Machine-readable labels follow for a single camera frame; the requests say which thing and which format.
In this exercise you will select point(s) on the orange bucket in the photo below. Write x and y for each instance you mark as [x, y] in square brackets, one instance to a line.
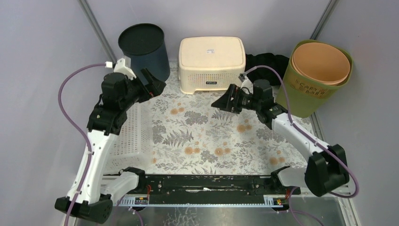
[321, 62]

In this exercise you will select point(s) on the cream perforated plastic basket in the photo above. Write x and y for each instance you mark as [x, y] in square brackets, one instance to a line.
[210, 63]

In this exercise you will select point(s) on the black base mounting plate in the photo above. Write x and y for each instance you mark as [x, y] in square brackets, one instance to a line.
[190, 185]

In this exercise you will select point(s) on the dark blue cylindrical bin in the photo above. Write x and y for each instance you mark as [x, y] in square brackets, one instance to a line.
[145, 45]

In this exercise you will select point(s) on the green ribbed waste bin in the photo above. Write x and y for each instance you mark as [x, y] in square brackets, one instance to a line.
[302, 95]

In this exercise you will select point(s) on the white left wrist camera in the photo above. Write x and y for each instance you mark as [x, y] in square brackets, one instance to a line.
[122, 66]

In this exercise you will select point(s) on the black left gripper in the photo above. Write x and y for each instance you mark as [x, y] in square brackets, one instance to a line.
[142, 87]

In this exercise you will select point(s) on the white perforated basket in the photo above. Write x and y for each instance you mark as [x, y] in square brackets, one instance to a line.
[133, 147]

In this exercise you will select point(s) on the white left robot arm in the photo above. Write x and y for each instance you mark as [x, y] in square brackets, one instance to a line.
[86, 198]

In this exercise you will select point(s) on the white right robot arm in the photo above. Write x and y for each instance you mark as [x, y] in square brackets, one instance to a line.
[326, 164]

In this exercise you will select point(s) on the floral patterned table mat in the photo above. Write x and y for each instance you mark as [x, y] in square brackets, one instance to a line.
[192, 137]

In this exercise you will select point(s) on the slotted aluminium cable rail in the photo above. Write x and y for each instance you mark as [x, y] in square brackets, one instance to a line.
[205, 201]

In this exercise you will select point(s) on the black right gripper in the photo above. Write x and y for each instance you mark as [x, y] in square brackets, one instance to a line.
[225, 103]

